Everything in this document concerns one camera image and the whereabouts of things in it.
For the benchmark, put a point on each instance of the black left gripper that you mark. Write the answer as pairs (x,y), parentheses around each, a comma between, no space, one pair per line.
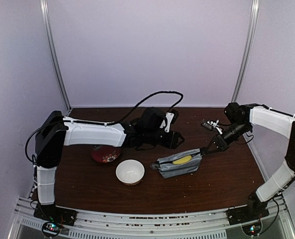
(172,143)

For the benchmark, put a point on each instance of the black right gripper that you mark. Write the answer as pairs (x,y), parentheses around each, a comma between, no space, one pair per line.
(221,143)

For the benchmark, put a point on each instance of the yellow sponge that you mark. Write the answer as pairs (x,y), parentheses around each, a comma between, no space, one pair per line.
(182,160)

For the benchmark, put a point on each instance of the grey zip pouch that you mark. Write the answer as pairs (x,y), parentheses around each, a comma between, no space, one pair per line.
(167,169)

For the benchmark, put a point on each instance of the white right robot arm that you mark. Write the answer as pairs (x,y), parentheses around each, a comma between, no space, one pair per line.
(229,176)

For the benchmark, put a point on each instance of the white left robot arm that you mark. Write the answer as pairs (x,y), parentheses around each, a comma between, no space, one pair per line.
(152,127)

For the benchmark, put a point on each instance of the white ceramic bowl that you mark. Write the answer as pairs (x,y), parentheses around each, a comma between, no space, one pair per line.
(130,172)

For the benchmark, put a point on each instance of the red floral plate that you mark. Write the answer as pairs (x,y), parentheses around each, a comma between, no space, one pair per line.
(105,153)

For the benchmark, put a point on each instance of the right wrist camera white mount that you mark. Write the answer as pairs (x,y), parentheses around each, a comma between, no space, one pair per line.
(212,125)

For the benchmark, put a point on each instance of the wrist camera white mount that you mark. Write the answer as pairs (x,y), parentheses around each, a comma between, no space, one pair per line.
(170,118)
(212,125)

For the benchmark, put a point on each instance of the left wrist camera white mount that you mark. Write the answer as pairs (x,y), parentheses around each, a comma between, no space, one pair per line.
(170,118)

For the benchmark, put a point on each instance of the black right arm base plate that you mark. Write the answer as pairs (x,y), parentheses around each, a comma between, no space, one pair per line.
(242,215)

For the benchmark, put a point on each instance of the right aluminium corner post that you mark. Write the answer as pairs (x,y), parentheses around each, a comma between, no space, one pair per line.
(251,31)

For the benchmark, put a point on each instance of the aluminium corner post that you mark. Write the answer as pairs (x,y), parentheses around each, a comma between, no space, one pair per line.
(54,58)
(251,31)

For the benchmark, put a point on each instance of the left aluminium corner post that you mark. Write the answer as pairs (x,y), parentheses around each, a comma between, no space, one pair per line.
(54,58)

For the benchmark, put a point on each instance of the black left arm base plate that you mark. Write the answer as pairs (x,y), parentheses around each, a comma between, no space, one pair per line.
(55,214)

